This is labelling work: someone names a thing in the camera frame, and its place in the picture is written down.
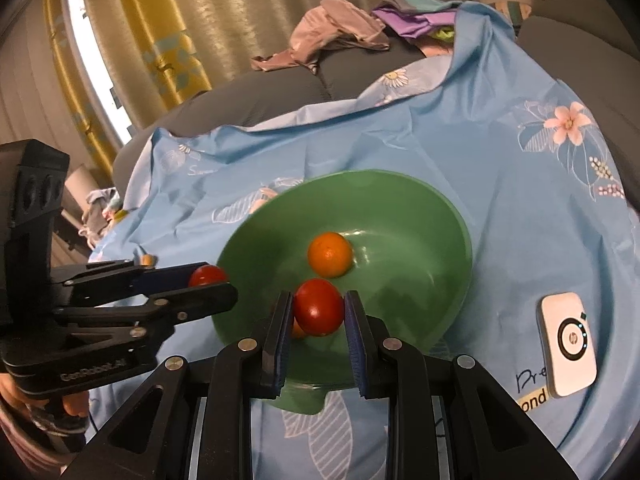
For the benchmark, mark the orange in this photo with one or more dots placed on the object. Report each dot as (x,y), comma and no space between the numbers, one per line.
(329,255)

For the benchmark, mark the bright window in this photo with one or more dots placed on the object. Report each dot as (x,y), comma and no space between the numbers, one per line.
(95,60)

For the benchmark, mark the purple garment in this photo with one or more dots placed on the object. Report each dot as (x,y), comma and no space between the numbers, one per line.
(405,22)

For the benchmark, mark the lime green cloth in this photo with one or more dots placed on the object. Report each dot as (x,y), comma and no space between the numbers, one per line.
(445,34)

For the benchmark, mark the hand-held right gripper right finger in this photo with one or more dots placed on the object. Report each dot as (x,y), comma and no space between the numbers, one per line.
(356,350)

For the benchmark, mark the grey sofa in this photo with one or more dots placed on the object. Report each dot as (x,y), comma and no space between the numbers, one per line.
(280,95)

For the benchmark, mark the blue floral cloth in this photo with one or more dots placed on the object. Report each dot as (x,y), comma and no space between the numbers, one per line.
(500,200)

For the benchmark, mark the yellow patterned curtain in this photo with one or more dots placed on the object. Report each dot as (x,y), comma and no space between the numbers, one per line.
(160,35)

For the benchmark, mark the patterned cushion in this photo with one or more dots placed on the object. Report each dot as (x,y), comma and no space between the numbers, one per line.
(512,10)

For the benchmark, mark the green bowl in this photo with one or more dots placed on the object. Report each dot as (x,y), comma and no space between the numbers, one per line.
(400,240)

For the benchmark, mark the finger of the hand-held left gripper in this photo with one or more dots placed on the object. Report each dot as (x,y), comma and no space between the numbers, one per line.
(200,300)
(165,279)

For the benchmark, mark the teal garment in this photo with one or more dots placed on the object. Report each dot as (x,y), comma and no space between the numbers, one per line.
(425,2)

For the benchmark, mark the white pocket device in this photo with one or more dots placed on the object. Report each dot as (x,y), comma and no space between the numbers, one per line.
(565,345)

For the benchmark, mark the person's left hand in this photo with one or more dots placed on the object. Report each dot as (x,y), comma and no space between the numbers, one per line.
(76,404)

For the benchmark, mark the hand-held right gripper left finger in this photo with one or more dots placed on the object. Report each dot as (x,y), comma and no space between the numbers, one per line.
(280,350)

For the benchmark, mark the pink-grey garment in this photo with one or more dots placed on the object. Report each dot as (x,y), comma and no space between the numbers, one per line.
(330,30)

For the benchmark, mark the crumpled grey cloth pile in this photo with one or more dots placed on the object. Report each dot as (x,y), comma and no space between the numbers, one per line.
(97,210)

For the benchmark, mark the red tomato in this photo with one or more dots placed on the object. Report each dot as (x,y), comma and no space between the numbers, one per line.
(317,307)
(210,275)

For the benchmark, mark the beige curtain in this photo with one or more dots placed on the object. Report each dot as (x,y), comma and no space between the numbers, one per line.
(35,100)
(280,10)

